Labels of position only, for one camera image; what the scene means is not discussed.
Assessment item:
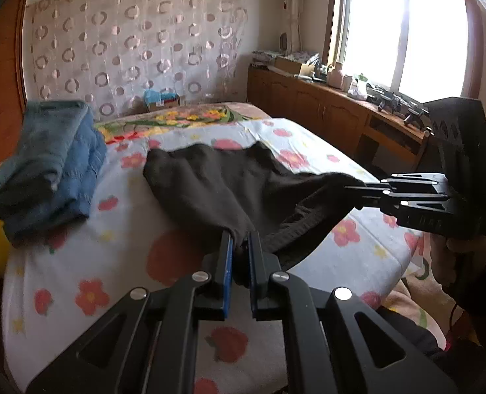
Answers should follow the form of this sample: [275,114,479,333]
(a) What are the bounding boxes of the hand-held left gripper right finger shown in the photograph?
[247,230,459,394]

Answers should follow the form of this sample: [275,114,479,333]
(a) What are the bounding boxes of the pink floral blanket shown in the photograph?
[380,230,451,339]

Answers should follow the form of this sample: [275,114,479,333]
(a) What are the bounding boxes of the window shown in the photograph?
[327,0,482,103]

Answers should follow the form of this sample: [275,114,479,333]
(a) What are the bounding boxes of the ring-patterned sheer wall curtain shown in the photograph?
[25,0,249,120]

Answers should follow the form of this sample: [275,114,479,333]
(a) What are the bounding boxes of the white floral bed sheet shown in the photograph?
[1,117,426,394]

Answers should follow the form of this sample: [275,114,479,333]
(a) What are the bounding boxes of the long wooden cabinet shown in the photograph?
[247,65,429,175]

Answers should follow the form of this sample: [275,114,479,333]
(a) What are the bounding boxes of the patterned cloth pile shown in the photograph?
[251,49,321,67]

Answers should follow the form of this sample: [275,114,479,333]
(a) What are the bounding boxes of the patterned window curtain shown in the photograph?
[276,0,306,56]

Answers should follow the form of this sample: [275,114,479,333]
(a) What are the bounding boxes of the person's right hand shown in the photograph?
[444,237,475,264]

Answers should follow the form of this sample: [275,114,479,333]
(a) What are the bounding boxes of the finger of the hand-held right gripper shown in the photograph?
[380,173,450,191]
[343,185,454,216]

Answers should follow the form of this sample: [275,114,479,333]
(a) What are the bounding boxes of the black pants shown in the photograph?
[143,142,365,272]

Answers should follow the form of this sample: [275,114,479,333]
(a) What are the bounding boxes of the blue folded jeans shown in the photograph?
[3,111,108,248]

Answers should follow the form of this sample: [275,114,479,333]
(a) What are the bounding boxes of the cardboard box with blue items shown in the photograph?
[144,89,186,111]

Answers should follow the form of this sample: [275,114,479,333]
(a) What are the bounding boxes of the open cardboard box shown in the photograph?
[274,55,315,77]

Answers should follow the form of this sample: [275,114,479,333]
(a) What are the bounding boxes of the person's dark clothing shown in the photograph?
[376,254,486,394]

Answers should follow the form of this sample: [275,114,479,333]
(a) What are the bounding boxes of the wooden slatted wardrobe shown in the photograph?
[0,0,28,169]

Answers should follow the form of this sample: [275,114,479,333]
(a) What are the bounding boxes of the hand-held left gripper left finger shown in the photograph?
[25,230,233,394]

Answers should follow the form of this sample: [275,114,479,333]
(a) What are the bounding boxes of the green yellow floral blanket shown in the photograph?
[94,102,268,142]

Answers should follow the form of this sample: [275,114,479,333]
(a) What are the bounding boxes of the black tools on cabinet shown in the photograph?
[367,83,431,126]

